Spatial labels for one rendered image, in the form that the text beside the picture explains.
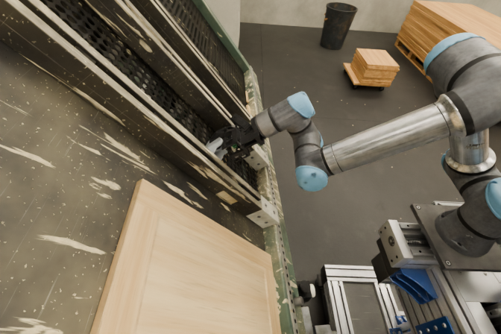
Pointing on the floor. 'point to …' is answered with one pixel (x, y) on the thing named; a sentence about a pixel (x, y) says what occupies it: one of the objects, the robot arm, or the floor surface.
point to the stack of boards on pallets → (443, 27)
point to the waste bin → (337, 24)
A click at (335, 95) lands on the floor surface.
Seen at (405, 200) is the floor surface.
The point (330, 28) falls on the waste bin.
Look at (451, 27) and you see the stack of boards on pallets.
